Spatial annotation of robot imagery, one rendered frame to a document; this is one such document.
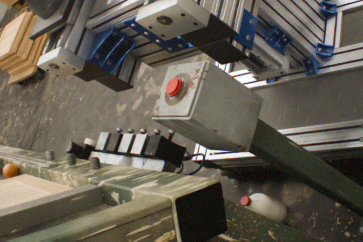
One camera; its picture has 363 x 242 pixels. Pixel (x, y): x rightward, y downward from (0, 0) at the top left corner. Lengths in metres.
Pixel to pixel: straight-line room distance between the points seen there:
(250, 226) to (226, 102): 0.26
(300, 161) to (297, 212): 0.67
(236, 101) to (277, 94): 0.85
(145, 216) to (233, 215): 0.21
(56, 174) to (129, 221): 0.48
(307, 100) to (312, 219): 0.42
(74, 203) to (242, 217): 0.35
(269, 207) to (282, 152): 0.66
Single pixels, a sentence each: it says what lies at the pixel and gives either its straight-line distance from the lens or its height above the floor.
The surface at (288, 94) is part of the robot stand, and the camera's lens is 1.77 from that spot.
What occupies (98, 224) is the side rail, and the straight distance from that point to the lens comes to 0.79.
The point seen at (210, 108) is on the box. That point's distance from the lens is 0.91.
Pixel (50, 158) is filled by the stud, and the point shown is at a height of 0.87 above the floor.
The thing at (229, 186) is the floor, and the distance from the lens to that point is 2.08.
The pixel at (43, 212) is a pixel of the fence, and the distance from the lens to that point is 1.02.
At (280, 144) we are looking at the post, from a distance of 1.10.
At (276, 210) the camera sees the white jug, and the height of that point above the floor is 0.07.
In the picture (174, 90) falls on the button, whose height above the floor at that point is 0.94.
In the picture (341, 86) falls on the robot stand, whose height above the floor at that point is 0.21.
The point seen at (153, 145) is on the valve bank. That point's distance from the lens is 1.21.
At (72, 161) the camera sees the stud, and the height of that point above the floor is 0.87.
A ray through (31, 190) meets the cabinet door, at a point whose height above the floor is 0.95.
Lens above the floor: 1.44
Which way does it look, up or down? 35 degrees down
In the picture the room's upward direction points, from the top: 60 degrees counter-clockwise
